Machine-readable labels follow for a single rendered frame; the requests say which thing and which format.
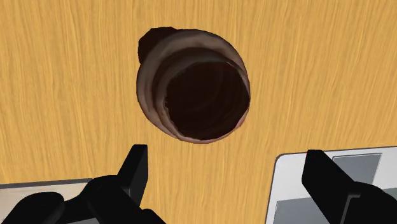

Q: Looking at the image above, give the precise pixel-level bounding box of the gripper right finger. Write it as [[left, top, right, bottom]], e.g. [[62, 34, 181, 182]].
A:
[[301, 150, 397, 224]]

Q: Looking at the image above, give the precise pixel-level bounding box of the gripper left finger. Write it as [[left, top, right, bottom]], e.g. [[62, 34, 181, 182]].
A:
[[2, 144, 166, 224]]

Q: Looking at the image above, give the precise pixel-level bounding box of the white grey tablet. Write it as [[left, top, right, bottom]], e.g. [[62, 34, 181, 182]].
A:
[[265, 145, 397, 224]]

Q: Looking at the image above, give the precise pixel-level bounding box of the beige flat book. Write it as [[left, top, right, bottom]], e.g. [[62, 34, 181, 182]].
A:
[[0, 178, 94, 224]]

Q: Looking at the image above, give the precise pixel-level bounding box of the brown mug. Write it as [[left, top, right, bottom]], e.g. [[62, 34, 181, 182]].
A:
[[136, 26, 251, 144]]

